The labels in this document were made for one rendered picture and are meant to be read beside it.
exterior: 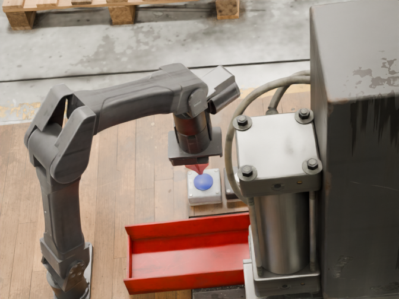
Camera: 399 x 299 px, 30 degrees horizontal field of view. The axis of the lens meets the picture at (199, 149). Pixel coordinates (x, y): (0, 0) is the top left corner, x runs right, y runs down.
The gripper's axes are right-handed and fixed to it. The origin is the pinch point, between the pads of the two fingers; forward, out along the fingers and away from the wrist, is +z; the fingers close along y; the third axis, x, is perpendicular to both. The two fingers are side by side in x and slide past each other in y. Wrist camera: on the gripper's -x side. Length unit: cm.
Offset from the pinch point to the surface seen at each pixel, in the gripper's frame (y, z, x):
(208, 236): -0.6, 7.1, 11.1
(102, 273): 20.4, 7.7, 17.2
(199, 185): 0.7, 3.8, 1.1
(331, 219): -20, -47, 42
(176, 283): 5.5, 4.5, 22.1
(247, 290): -8.7, -20.7, 36.9
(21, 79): 84, 98, -123
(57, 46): 70, 98, -140
